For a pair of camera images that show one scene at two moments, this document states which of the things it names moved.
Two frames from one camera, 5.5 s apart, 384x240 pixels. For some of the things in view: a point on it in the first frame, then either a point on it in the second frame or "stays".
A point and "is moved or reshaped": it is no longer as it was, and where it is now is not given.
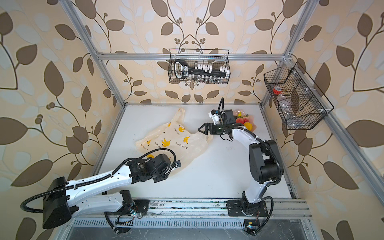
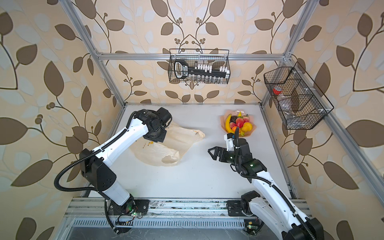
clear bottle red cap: [285, 104] stays
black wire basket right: [301, 103] stays
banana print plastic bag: [175, 140] is moved or reshaped
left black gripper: [164, 177] → [161, 139]
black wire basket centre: [205, 66] stays
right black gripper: [207, 128] → [223, 151]
